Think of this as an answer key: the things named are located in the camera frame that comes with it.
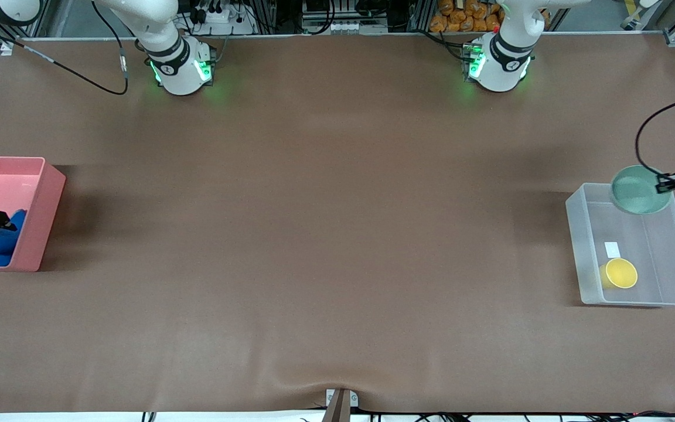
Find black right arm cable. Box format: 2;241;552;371
0;0;129;207

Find blue cloth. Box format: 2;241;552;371
0;209;27;268

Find clear plastic bin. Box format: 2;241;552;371
565;183;675;307

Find white power strip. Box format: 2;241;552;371
188;5;257;36

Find mint green bowl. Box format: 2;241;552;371
611;165;674;215

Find orange bagged items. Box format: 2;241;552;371
429;0;503;33

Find brown camera mount bracket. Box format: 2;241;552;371
321;388;359;422

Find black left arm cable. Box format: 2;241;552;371
635;88;675;179

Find yellow cup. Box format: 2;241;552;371
599;258;639;290

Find white socket strip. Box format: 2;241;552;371
329;21;389;35

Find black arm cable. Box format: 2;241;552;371
0;0;129;207
635;88;675;179

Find pink plastic bin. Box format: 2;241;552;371
0;156;67;272

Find brown table mat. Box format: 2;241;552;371
0;32;675;414

